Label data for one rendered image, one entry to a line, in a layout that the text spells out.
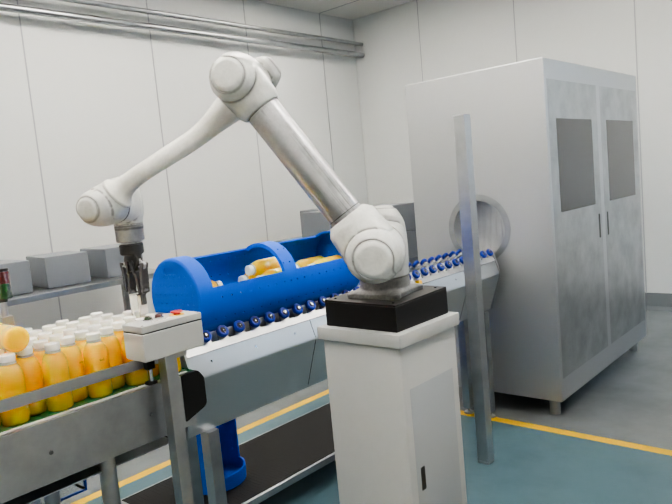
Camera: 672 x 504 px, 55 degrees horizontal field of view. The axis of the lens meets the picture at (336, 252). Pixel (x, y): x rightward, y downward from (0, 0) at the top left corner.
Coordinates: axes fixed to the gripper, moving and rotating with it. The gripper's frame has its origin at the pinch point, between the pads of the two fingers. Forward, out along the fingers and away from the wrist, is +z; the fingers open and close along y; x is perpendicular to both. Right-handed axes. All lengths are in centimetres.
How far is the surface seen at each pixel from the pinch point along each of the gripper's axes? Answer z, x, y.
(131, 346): 6.7, 18.7, -24.7
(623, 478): 111, -175, -90
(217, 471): 63, -18, -6
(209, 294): 0.0, -19.9, -11.1
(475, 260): 10, -159, -33
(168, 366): 14.5, 9.9, -27.9
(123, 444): 34.7, 22.3, -19.7
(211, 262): -7.4, -40.7, 13.1
